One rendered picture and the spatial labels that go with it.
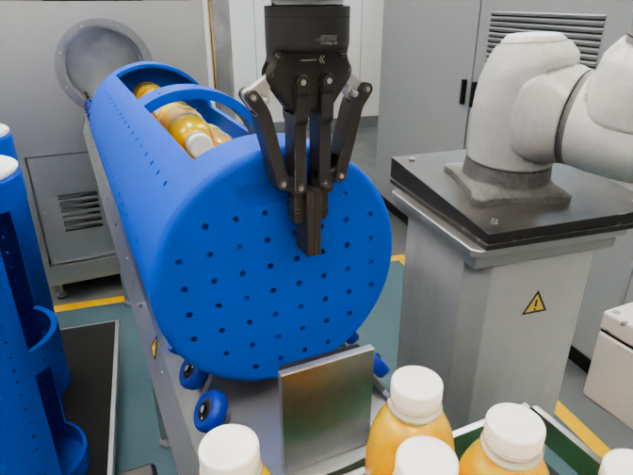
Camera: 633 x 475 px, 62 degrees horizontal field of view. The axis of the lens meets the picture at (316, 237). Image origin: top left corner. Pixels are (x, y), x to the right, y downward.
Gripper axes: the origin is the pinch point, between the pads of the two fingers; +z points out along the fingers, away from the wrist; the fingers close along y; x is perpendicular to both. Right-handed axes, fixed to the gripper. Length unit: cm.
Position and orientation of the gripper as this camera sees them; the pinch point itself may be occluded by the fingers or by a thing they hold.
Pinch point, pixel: (308, 220)
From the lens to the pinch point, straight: 53.9
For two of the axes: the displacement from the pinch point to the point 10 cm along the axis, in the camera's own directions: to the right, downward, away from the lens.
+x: -4.2, -3.7, 8.3
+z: 0.0, 9.1, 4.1
